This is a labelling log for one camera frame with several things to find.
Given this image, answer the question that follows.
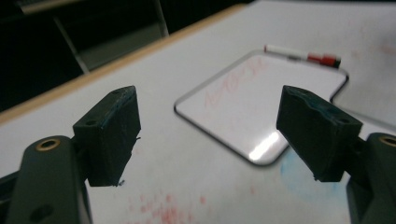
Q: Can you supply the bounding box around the small white whiteboard with handle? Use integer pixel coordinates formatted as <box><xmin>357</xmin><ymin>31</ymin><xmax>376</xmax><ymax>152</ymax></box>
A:
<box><xmin>173</xmin><ymin>49</ymin><xmax>396</xmax><ymax>166</ymax></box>

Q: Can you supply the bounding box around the light wooden desk top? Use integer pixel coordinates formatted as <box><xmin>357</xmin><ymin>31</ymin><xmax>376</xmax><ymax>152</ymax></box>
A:
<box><xmin>18</xmin><ymin>0</ymin><xmax>80</xmax><ymax>15</ymax></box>

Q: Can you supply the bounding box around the white metal desk frame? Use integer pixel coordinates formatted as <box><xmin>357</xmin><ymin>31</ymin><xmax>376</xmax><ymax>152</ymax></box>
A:
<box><xmin>51</xmin><ymin>0</ymin><xmax>171</xmax><ymax>75</ymax></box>

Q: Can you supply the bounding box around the white marker with red cap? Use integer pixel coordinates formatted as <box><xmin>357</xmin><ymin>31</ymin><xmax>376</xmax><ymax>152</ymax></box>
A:
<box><xmin>263</xmin><ymin>44</ymin><xmax>342</xmax><ymax>69</ymax></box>

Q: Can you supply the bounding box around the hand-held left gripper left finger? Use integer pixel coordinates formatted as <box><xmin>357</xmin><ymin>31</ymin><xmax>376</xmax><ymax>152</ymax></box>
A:
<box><xmin>72</xmin><ymin>85</ymin><xmax>142</xmax><ymax>188</ymax></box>

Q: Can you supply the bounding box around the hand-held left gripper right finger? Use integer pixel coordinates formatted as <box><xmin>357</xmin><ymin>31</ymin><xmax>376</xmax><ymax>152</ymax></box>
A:
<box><xmin>276</xmin><ymin>85</ymin><xmax>364</xmax><ymax>183</ymax></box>

